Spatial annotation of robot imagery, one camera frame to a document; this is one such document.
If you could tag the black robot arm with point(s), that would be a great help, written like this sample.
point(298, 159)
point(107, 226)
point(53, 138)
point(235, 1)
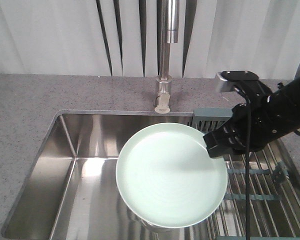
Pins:
point(256, 93)

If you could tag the chrome kitchen faucet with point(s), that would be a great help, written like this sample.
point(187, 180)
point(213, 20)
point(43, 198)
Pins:
point(170, 11)

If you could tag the stainless steel sink basin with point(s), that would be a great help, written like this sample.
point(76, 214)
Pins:
point(71, 192)

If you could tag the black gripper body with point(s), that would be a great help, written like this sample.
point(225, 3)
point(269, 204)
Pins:
point(252, 129)

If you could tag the pale green round plate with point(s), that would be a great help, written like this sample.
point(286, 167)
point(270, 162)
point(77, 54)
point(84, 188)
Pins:
point(165, 176)

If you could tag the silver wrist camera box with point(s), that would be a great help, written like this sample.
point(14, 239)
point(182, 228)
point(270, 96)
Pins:
point(223, 85)

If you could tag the white pleated curtain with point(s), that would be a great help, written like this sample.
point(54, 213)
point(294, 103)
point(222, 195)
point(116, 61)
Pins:
point(122, 38)

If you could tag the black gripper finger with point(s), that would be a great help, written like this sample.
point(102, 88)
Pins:
point(221, 141)

